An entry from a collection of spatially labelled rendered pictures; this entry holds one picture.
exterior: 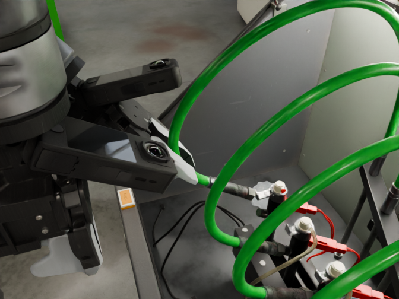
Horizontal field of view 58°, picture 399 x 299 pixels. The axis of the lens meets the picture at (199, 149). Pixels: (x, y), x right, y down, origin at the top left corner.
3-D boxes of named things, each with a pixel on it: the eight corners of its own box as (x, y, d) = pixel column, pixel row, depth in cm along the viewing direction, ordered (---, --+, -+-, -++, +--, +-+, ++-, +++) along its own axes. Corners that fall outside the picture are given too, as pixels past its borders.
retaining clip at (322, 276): (319, 284, 47) (321, 279, 46) (312, 273, 48) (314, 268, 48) (340, 277, 48) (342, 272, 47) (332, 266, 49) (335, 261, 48)
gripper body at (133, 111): (114, 153, 51) (40, 98, 46) (155, 111, 49) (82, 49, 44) (108, 181, 44) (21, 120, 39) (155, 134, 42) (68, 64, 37)
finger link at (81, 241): (77, 241, 34) (53, 176, 29) (96, 236, 35) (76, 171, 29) (81, 285, 31) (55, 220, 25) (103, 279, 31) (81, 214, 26)
